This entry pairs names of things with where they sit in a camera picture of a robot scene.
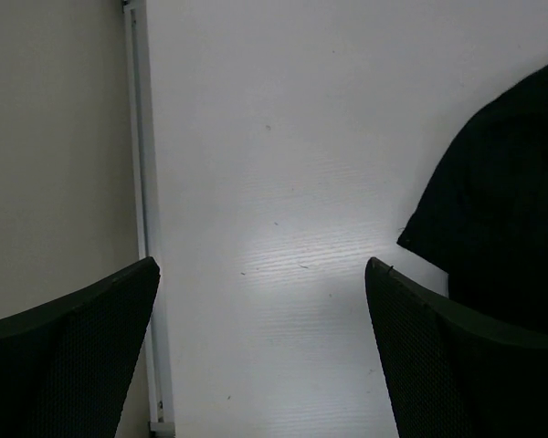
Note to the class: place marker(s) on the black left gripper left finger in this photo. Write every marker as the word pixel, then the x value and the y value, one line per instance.
pixel 66 366

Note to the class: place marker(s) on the aluminium table edge rail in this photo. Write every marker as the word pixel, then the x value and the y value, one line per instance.
pixel 156 344

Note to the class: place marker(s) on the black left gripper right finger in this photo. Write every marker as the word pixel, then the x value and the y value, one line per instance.
pixel 451 371

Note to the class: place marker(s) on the black pleated skirt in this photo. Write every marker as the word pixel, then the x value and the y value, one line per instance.
pixel 483 217

